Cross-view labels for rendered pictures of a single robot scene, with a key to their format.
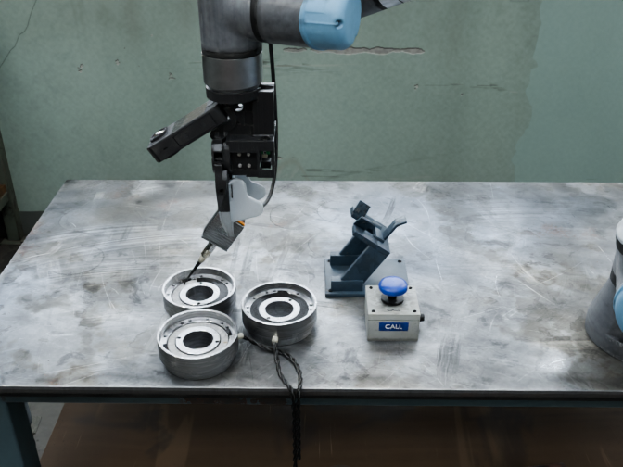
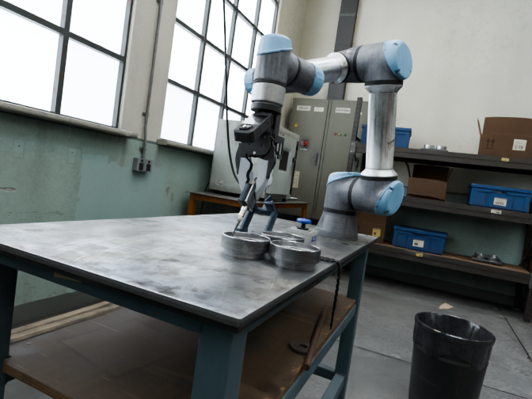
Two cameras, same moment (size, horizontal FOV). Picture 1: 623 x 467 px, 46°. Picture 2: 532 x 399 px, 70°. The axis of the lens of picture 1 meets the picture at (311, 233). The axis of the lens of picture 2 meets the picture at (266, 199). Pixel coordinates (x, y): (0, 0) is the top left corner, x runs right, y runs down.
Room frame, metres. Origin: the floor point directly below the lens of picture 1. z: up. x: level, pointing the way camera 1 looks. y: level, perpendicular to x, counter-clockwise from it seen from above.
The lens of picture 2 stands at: (0.53, 0.89, 0.97)
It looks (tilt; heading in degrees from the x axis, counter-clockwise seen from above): 3 degrees down; 293
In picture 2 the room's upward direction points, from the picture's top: 8 degrees clockwise
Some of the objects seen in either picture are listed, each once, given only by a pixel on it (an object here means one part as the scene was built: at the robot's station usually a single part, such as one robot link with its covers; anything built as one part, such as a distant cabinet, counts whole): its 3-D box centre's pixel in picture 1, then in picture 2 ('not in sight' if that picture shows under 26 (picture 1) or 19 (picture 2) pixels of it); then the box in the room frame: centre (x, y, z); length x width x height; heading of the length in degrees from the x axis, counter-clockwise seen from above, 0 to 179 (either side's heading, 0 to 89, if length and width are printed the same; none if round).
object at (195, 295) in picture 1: (200, 297); (245, 245); (0.87, 0.16, 0.82); 0.10 x 0.10 x 0.04
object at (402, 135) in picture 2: not in sight; (385, 138); (1.08, -3.58, 1.61); 0.52 x 0.38 x 0.22; 2
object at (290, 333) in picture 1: (279, 313); (281, 243); (0.83, 0.04, 0.82); 0.10 x 0.10 x 0.04
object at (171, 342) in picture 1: (198, 345); not in sight; (0.77, 0.15, 0.82); 0.08 x 0.08 x 0.02
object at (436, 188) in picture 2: not in sight; (427, 181); (0.58, -3.56, 1.19); 0.52 x 0.42 x 0.38; 179
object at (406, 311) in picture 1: (395, 311); (302, 236); (0.83, -0.12, 0.82); 0.08 x 0.07 x 0.05; 89
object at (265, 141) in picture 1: (242, 129); (264, 133); (0.90, 0.09, 1.07); 0.09 x 0.08 x 0.12; 90
